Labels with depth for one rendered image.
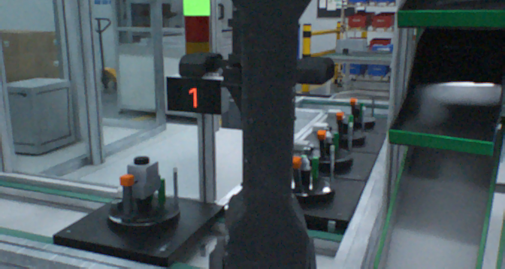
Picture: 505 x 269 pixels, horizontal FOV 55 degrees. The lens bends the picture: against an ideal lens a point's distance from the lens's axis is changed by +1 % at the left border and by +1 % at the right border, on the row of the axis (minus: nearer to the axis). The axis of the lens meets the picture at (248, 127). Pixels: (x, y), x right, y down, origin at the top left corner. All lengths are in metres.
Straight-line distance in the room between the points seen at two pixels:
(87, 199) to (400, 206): 0.71
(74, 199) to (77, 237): 0.27
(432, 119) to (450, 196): 0.13
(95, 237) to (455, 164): 0.63
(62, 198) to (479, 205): 0.89
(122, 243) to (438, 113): 0.57
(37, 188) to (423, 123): 0.92
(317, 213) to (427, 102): 0.35
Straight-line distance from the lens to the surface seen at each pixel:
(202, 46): 0.96
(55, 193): 1.25
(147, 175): 0.94
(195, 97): 0.97
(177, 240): 0.90
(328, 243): 0.96
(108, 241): 0.92
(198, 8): 0.96
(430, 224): 0.79
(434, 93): 0.81
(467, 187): 0.82
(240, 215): 0.39
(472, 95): 0.81
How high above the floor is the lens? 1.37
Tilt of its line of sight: 14 degrees down
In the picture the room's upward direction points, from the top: straight up
